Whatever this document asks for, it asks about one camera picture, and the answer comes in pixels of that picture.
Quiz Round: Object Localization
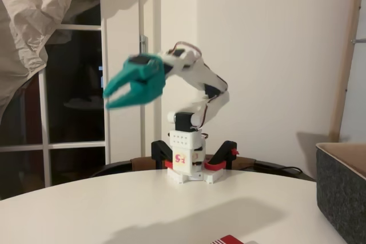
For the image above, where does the light wooden post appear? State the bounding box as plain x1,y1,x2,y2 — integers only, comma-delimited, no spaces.
330,0,364,143

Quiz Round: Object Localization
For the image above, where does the silver door hinge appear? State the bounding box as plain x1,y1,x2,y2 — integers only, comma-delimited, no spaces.
139,34,149,58

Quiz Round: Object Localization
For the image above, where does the black power cable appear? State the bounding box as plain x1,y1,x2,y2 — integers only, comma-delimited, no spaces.
253,163,304,175

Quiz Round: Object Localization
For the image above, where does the black clamp red pad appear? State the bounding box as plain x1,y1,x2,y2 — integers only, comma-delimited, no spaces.
150,140,176,170

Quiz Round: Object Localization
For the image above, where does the beige crumpled curtain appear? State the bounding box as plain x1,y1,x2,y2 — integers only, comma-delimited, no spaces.
0,0,101,125

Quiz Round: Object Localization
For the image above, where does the white glazed door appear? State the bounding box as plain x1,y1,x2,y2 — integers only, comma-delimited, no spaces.
0,0,144,201

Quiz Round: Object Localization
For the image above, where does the frosted panel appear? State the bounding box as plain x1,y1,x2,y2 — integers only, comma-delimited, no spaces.
340,0,366,143

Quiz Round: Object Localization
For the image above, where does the red object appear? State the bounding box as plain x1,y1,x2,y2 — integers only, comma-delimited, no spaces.
209,234,246,244

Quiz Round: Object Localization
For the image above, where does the dark brown chair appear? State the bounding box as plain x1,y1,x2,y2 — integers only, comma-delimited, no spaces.
237,157,317,182
91,157,169,179

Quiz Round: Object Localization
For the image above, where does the black clamp red knob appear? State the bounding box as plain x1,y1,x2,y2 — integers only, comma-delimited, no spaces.
203,140,240,172

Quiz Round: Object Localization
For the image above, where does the red white black servo cable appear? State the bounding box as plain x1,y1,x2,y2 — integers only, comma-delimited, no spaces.
196,75,230,131
171,42,202,62

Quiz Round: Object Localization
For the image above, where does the grey felt box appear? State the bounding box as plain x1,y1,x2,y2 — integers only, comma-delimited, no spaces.
315,142,366,244

